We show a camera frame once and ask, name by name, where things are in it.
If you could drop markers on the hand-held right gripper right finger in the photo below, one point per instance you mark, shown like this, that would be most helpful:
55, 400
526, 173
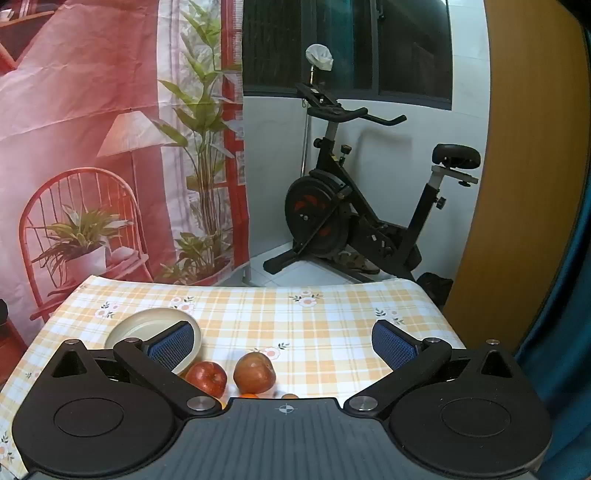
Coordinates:
392, 344

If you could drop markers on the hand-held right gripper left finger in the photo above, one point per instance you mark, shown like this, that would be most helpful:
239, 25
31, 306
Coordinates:
173, 344

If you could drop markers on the beige plate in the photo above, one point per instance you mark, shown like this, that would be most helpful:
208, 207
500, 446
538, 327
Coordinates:
138, 327

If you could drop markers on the bright red apple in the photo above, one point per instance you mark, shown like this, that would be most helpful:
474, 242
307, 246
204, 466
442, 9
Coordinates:
207, 376

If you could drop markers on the dull brownish red apple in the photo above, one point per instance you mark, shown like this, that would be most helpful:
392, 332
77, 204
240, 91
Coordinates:
254, 371

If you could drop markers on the orange tangerine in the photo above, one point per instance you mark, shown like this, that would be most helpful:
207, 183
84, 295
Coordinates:
249, 395

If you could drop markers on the dark bag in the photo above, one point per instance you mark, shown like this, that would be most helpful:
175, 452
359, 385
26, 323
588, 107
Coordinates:
434, 290

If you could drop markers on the orange checked floral tablecloth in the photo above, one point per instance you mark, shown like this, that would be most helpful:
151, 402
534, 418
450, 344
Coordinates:
323, 332

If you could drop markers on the brown sandals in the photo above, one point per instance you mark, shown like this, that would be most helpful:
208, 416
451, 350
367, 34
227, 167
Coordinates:
360, 264

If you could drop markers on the black exercise bike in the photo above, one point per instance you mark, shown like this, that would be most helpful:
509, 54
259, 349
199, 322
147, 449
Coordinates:
323, 217

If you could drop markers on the blue curtain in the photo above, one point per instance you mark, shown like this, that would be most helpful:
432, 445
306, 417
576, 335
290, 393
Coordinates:
572, 323

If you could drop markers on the orange wooden panel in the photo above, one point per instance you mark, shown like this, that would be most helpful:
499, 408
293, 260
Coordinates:
531, 184

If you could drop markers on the red printed backdrop cloth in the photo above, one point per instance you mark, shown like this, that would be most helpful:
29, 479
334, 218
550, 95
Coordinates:
92, 92

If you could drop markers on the white cloth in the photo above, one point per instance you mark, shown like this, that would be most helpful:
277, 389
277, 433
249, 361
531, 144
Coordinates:
319, 56

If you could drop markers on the dark window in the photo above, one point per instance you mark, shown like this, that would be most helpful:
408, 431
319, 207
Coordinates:
346, 46

